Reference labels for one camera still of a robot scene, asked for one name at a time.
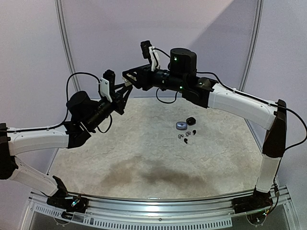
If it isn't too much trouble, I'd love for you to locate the purple round charging case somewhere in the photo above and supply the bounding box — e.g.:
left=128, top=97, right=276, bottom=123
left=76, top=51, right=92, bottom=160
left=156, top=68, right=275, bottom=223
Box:
left=176, top=122, right=188, bottom=130

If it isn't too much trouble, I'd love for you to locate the white earbud charging case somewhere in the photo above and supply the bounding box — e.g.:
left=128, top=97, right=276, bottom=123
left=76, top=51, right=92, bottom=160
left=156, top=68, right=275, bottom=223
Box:
left=122, top=77, right=136, bottom=87

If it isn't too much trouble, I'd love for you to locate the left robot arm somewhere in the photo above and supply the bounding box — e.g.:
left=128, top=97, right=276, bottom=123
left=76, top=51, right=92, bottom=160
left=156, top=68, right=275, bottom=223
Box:
left=0, top=70, right=133, bottom=208

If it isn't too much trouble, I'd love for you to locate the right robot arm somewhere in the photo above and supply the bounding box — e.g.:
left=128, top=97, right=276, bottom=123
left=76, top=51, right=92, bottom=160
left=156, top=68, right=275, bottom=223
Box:
left=122, top=46, right=287, bottom=209

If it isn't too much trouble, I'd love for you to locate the black charging case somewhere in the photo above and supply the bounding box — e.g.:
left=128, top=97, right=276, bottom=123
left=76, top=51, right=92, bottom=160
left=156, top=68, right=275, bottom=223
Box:
left=186, top=117, right=196, bottom=126

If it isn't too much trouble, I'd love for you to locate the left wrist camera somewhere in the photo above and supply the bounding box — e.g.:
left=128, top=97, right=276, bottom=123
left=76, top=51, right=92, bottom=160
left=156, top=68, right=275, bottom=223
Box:
left=99, top=69, right=116, bottom=102

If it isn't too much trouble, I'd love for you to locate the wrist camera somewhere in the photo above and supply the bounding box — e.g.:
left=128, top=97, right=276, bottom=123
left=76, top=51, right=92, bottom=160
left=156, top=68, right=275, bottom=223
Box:
left=99, top=69, right=116, bottom=102
left=140, top=40, right=160, bottom=72

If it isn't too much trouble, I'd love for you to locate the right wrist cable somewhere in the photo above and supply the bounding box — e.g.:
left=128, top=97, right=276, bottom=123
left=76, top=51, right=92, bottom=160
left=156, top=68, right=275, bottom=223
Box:
left=155, top=88, right=179, bottom=104

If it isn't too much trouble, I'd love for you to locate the wrist cable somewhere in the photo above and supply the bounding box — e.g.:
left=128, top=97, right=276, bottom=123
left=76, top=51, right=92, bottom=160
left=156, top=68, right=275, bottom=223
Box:
left=61, top=72, right=101, bottom=125
left=155, top=88, right=179, bottom=104

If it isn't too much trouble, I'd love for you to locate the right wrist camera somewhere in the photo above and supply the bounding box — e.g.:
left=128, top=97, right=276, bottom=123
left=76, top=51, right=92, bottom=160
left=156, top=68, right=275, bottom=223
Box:
left=140, top=40, right=160, bottom=72

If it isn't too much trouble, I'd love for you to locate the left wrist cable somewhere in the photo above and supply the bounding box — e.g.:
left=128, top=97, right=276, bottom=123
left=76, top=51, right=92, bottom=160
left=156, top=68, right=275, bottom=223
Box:
left=61, top=72, right=101, bottom=125

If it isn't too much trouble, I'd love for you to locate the left frame post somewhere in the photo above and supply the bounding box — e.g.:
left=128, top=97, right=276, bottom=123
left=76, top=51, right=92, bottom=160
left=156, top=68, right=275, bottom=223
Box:
left=54, top=0, right=84, bottom=104

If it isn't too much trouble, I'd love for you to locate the frame post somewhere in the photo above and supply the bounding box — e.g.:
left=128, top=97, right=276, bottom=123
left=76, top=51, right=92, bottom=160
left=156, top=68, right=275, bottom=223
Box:
left=239, top=0, right=263, bottom=91
left=54, top=0, right=84, bottom=104

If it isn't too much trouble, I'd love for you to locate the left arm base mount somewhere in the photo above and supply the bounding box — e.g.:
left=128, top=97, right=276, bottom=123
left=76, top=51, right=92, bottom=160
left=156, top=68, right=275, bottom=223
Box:
left=47, top=176, right=89, bottom=214

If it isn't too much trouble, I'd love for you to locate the right frame post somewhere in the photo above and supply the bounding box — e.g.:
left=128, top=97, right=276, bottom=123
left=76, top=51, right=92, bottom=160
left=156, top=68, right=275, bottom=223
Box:
left=239, top=0, right=263, bottom=91

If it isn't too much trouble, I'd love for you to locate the aluminium front rail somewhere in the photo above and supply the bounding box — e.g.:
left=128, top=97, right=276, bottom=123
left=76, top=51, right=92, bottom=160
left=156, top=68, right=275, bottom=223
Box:
left=21, top=186, right=301, bottom=230

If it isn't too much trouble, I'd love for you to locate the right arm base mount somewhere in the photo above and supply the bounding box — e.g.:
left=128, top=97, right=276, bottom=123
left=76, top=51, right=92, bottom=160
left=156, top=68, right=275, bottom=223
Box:
left=231, top=183, right=279, bottom=216

